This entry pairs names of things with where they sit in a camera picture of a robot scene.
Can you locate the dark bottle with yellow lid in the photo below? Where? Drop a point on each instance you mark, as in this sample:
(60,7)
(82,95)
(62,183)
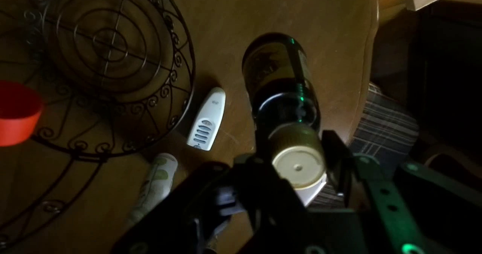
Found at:
(280,81)

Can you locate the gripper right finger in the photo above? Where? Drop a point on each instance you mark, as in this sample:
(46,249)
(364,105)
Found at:
(391,209)

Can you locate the white paper piece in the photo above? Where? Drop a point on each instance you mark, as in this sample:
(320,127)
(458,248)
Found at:
(314,193)

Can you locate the red cup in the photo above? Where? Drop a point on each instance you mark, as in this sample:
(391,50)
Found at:
(17,114)

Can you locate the white remote control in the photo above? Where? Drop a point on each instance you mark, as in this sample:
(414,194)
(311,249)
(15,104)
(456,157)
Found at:
(208,120)

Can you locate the white tube with green print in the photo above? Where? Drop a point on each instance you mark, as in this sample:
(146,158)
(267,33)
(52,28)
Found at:
(156,182)

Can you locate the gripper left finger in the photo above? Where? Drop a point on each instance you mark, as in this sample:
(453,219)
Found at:
(199,193)

